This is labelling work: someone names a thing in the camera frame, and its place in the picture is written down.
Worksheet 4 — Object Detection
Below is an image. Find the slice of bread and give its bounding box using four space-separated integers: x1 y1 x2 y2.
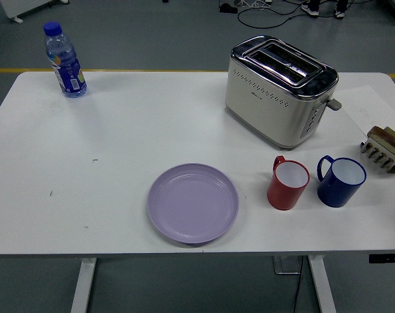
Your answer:
366 125 395 171

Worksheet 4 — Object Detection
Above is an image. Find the purple plastic plate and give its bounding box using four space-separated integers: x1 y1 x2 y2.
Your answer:
147 162 240 245

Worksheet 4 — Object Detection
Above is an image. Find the grey metal foot plate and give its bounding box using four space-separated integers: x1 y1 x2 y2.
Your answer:
271 256 303 275

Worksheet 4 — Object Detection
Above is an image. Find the cream and chrome toaster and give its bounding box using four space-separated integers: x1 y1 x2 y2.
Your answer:
225 35 343 151

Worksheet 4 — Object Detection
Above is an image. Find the red mug white inside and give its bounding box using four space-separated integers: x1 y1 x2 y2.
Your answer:
266 155 311 211

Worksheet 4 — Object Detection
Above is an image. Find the blue mug white inside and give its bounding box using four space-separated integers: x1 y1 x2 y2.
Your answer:
316 155 368 209

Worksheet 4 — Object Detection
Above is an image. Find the clear water bottle blue cap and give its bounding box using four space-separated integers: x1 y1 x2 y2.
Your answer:
42 21 88 98

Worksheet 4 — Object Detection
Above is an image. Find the silver metal toast rack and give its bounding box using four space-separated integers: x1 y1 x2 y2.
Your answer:
359 136 395 175

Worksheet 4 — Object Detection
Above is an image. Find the white sheet of paper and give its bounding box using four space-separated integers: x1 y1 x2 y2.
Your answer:
336 85 395 138

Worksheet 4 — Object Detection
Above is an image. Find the white table leg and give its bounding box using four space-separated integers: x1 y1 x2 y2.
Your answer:
69 257 97 313
307 255 338 313

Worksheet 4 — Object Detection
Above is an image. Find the black table control panel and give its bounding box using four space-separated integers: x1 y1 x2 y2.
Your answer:
368 253 395 264

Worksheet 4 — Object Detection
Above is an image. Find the white floor heater panel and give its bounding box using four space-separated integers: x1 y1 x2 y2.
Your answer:
0 0 69 23

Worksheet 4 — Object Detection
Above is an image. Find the black floor cable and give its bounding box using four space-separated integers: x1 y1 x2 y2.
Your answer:
238 0 303 29

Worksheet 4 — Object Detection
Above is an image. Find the white wire stand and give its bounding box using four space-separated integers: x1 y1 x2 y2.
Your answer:
234 0 273 9

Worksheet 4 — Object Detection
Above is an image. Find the thin black hanging cable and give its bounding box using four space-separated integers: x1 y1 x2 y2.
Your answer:
292 257 304 313

